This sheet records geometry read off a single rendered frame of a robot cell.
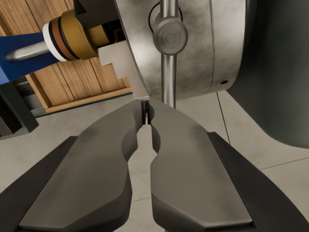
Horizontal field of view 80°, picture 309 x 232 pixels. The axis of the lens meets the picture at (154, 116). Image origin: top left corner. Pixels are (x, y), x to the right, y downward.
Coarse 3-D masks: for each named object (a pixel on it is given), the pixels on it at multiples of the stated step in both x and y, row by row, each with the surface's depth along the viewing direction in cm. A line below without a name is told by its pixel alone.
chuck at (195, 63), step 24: (120, 0) 18; (144, 0) 18; (192, 0) 18; (144, 24) 19; (192, 24) 19; (144, 48) 20; (192, 48) 20; (144, 72) 22; (192, 72) 23; (192, 96) 30
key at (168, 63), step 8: (160, 0) 12; (168, 0) 12; (176, 0) 12; (160, 8) 12; (168, 8) 12; (176, 8) 12; (160, 16) 13; (176, 16) 12; (168, 56) 14; (176, 56) 14; (168, 64) 14; (176, 64) 14; (168, 72) 14; (168, 80) 15; (168, 88) 15; (168, 96) 15; (168, 104) 16
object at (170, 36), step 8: (168, 16) 12; (160, 24) 11; (168, 24) 11; (176, 24) 11; (160, 32) 11; (168, 32) 11; (176, 32) 11; (184, 32) 11; (160, 40) 12; (168, 40) 12; (176, 40) 12; (184, 40) 12; (160, 48) 12; (168, 48) 12; (176, 48) 12
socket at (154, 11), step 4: (156, 4) 19; (152, 8) 20; (156, 8) 18; (152, 12) 18; (156, 12) 18; (180, 12) 18; (152, 16) 19; (156, 16) 19; (180, 16) 19; (152, 20) 19; (152, 24) 19; (152, 28) 19
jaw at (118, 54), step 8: (104, 48) 33; (112, 48) 33; (120, 48) 32; (128, 48) 32; (104, 56) 33; (112, 56) 33; (120, 56) 33; (128, 56) 33; (104, 64) 34; (120, 64) 33; (128, 64) 33; (120, 72) 34; (128, 72) 34; (136, 72) 34; (136, 80) 34; (136, 88) 34; (144, 88) 34; (136, 96) 35; (144, 96) 35
